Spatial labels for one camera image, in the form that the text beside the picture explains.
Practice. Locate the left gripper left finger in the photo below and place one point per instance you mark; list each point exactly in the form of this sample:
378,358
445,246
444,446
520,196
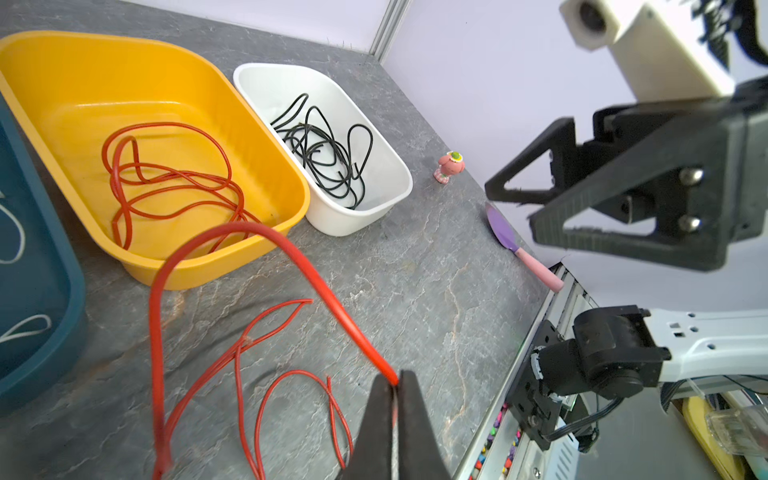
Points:
372,455

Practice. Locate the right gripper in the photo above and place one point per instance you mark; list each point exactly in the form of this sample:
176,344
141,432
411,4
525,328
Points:
690,174

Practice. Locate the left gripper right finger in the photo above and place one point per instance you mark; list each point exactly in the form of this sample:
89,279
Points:
418,453

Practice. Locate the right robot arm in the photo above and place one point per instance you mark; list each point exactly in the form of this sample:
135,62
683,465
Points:
615,351

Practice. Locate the purple object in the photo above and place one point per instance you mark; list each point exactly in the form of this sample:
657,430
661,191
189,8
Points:
506,236

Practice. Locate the pink toy figure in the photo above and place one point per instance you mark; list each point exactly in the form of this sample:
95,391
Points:
450,164

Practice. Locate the white plastic bin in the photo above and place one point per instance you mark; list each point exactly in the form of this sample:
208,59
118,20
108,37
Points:
354,174

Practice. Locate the teal plastic bin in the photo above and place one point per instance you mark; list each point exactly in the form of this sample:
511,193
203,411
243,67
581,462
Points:
43,327

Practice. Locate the yellow plastic bin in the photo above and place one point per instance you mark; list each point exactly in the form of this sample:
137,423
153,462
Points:
149,143

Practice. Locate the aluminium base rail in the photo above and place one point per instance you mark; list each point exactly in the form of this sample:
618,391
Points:
507,444

